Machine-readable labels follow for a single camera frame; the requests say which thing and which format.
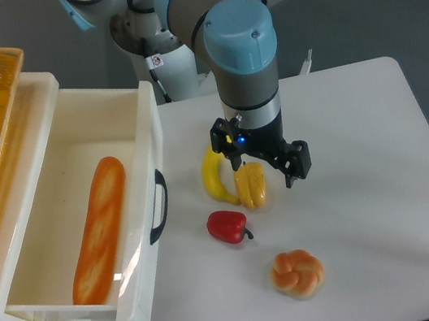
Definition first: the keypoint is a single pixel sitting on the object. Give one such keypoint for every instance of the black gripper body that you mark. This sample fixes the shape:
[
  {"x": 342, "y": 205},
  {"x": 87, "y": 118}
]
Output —
[{"x": 263, "y": 142}]

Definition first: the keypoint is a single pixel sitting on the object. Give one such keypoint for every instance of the red bell pepper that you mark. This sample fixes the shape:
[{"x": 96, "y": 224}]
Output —
[{"x": 228, "y": 226}]

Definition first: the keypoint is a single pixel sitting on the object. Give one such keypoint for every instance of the round knotted bread roll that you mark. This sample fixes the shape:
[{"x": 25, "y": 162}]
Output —
[{"x": 297, "y": 273}]

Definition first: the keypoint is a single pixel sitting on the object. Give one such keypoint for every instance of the yellow banana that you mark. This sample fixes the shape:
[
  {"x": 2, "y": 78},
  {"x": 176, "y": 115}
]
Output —
[{"x": 210, "y": 174}]

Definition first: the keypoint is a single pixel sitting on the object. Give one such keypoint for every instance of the yellow bell pepper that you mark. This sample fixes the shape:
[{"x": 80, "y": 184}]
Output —
[{"x": 251, "y": 185}]

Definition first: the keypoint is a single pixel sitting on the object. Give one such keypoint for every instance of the white drawer cabinet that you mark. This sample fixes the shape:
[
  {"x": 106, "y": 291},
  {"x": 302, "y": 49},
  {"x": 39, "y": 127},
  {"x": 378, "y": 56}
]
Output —
[{"x": 28, "y": 132}]

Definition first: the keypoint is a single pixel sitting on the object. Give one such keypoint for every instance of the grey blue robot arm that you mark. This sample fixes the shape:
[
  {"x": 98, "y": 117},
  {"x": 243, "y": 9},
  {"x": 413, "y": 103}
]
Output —
[{"x": 236, "y": 40}]

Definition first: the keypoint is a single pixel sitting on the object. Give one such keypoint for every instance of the orange baguette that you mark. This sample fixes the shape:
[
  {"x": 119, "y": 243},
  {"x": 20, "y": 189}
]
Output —
[{"x": 96, "y": 262}]

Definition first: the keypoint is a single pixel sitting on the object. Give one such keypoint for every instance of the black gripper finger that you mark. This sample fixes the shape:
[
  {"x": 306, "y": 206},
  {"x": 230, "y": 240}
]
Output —
[
  {"x": 222, "y": 143},
  {"x": 293, "y": 159}
]

